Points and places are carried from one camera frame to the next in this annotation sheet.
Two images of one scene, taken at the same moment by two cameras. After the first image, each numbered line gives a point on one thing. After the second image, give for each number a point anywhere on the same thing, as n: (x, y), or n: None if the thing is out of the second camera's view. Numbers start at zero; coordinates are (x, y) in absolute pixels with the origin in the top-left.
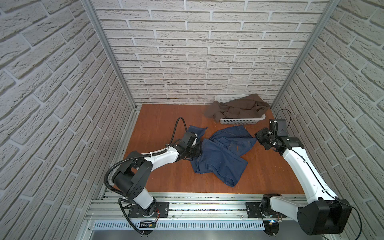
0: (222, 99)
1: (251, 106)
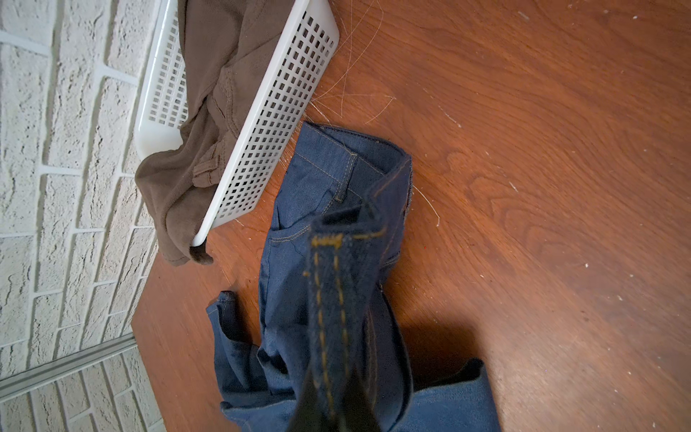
0: (271, 122)
1: (225, 45)
